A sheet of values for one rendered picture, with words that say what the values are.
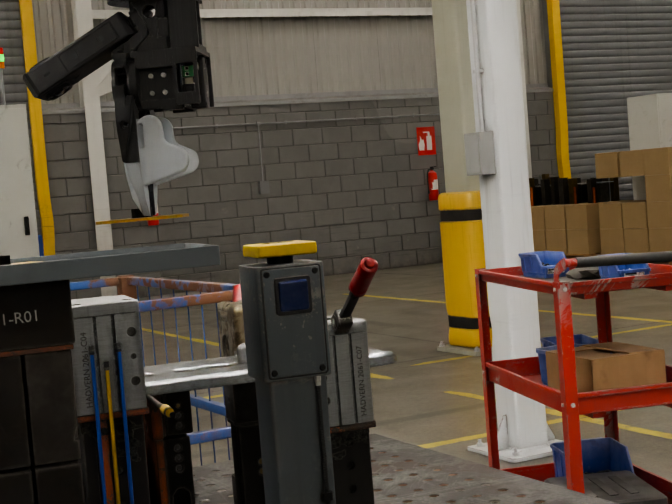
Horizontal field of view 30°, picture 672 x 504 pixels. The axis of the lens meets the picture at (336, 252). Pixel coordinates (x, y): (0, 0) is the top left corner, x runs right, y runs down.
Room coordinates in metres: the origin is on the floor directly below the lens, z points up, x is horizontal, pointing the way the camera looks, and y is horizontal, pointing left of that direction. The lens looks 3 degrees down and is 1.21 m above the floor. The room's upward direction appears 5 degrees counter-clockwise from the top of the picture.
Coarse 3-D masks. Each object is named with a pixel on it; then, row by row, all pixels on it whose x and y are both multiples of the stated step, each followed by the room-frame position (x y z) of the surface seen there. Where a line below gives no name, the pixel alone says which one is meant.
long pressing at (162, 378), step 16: (384, 352) 1.53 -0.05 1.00; (144, 368) 1.59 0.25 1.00; (160, 368) 1.57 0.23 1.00; (176, 368) 1.56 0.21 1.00; (192, 368) 1.56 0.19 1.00; (224, 368) 1.53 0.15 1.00; (240, 368) 1.52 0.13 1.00; (160, 384) 1.44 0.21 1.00; (176, 384) 1.44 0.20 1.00; (192, 384) 1.45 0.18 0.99; (208, 384) 1.46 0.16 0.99; (224, 384) 1.46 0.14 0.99
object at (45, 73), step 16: (112, 16) 1.17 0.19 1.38; (96, 32) 1.17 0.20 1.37; (112, 32) 1.17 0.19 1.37; (128, 32) 1.17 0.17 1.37; (64, 48) 1.17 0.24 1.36; (80, 48) 1.17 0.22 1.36; (96, 48) 1.17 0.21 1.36; (112, 48) 1.18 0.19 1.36; (48, 64) 1.17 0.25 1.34; (64, 64) 1.17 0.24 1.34; (80, 64) 1.17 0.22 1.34; (96, 64) 1.19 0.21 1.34; (32, 80) 1.17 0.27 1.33; (48, 80) 1.17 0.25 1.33; (64, 80) 1.18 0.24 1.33; (48, 96) 1.18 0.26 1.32
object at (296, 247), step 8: (296, 240) 1.26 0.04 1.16; (248, 248) 1.23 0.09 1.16; (256, 248) 1.20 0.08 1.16; (264, 248) 1.20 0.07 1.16; (272, 248) 1.20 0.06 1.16; (280, 248) 1.21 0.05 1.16; (288, 248) 1.21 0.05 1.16; (296, 248) 1.21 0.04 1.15; (304, 248) 1.21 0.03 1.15; (312, 248) 1.22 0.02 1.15; (248, 256) 1.24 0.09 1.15; (256, 256) 1.21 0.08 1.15; (264, 256) 1.20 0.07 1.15; (272, 256) 1.20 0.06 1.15; (280, 256) 1.21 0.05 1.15; (288, 256) 1.23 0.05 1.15
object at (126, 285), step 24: (72, 288) 4.46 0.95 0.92; (120, 288) 4.53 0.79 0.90; (168, 288) 4.16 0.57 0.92; (192, 288) 3.97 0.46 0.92; (216, 288) 3.80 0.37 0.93; (216, 312) 3.84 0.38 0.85; (192, 360) 4.05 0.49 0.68; (216, 408) 3.87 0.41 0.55; (192, 432) 3.44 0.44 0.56; (216, 432) 3.45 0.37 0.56
